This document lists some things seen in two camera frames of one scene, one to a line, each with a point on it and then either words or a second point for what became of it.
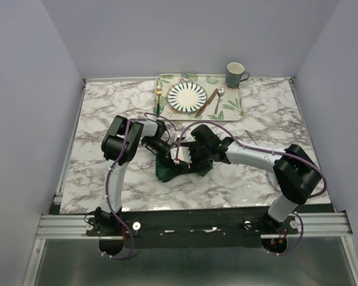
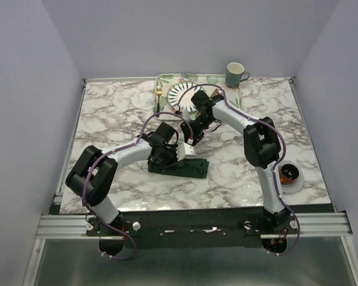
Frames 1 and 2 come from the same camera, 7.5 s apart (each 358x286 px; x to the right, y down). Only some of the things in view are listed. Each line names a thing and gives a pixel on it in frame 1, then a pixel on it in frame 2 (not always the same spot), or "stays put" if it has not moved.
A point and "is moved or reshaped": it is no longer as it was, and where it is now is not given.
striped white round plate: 187,98 stays put
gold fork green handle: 159,92 stays put
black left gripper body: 159,145 → 167,157
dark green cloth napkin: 166,170 is moved or reshaped
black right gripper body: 198,154 → 197,126
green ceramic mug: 233,74 stays put
